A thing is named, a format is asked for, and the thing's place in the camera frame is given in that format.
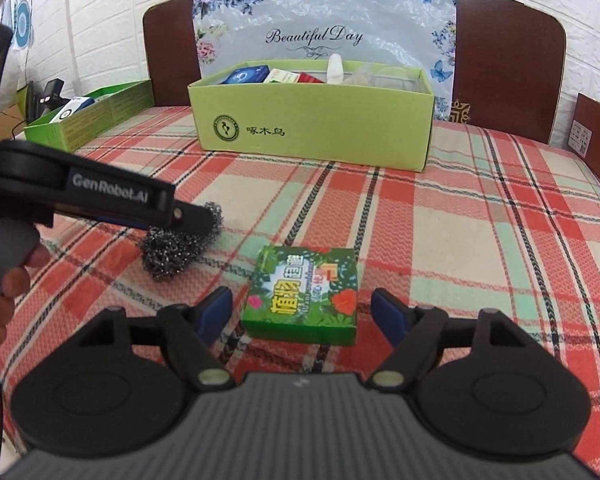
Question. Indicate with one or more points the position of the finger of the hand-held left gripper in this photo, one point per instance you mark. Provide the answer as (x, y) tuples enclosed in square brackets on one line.
[(195, 220)]

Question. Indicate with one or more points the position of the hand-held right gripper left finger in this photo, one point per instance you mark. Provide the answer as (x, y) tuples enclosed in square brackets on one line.
[(215, 310)]

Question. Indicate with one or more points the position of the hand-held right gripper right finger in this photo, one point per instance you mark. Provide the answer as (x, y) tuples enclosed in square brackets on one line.
[(387, 315)]

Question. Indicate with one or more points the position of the steel wool scrubber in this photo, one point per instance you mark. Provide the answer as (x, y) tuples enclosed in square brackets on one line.
[(165, 255)]

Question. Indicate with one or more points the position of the green floral small box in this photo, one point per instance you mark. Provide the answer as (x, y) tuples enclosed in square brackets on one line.
[(300, 300)]

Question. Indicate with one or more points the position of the blue cardboard box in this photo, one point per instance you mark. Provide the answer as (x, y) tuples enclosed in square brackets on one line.
[(245, 75)]

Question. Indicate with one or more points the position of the large green cardboard box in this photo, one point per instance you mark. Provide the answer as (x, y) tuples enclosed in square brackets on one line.
[(330, 130)]

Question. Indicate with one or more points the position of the white blue small box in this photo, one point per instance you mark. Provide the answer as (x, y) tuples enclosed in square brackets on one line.
[(72, 108)]

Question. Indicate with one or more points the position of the black device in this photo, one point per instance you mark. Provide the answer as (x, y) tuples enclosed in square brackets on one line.
[(50, 92)]

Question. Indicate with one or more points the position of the green side box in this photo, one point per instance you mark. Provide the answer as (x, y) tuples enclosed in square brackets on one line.
[(105, 117)]

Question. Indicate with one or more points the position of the plaid bed sheet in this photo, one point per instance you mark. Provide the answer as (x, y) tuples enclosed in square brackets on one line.
[(480, 240)]

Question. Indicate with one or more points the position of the floral plastic bag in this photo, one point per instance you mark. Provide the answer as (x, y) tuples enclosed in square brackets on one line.
[(330, 10)]

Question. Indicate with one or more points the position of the brown shoebox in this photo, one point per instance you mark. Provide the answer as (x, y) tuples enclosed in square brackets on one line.
[(597, 130)]

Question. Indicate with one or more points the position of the brown wooden headboard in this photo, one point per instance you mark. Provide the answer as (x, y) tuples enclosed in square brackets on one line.
[(505, 60)]

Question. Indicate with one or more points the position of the blue wall decals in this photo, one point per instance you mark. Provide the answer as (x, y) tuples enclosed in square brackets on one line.
[(22, 22)]

